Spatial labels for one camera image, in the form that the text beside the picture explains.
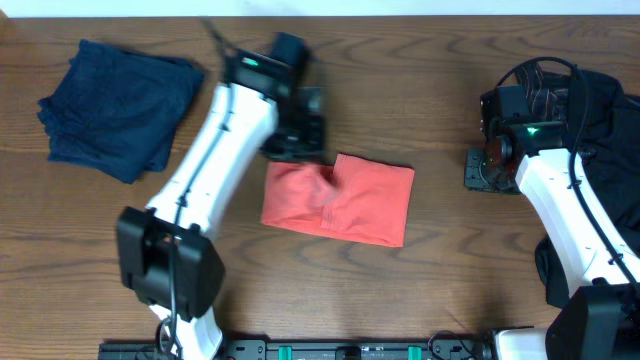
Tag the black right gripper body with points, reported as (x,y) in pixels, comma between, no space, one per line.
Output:
(479,174)

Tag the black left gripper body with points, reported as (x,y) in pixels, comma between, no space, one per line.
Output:
(299,141)

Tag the orange printed t-shirt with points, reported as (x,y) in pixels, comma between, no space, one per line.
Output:
(354,199)

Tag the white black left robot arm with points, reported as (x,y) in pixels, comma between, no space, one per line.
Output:
(262,105)

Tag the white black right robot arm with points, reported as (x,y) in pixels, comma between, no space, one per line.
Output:
(601,318)

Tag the black clothes pile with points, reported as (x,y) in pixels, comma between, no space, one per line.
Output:
(609,146)

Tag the folded navy blue garment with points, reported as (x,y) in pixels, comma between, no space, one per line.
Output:
(118,111)

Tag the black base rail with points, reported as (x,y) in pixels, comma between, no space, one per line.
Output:
(439,348)

